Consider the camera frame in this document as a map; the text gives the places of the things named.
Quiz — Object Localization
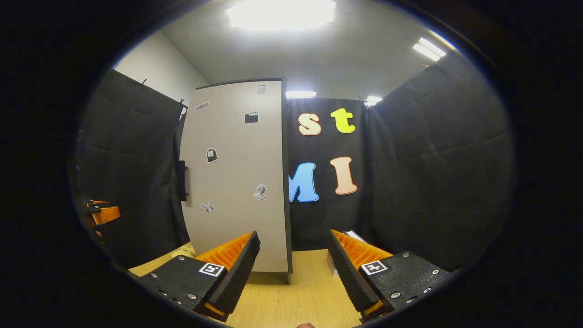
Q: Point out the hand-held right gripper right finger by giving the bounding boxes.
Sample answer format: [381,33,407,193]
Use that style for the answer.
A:
[327,229,456,322]

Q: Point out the black backdrop cloth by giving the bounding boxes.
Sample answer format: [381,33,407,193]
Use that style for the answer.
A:
[68,61,517,274]

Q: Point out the large ceiling light panel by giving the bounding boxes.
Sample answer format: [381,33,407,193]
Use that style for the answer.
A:
[226,0,337,32]

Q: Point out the grey cabinet door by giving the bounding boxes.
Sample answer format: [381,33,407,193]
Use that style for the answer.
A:
[179,80,290,273]

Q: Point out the black door handle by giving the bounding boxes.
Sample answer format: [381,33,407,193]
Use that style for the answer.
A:
[178,160,189,202]

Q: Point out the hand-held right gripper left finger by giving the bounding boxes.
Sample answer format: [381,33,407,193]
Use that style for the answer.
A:
[137,230,261,323]

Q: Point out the double ceiling light panel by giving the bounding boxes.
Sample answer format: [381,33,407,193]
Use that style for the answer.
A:
[412,37,447,62]

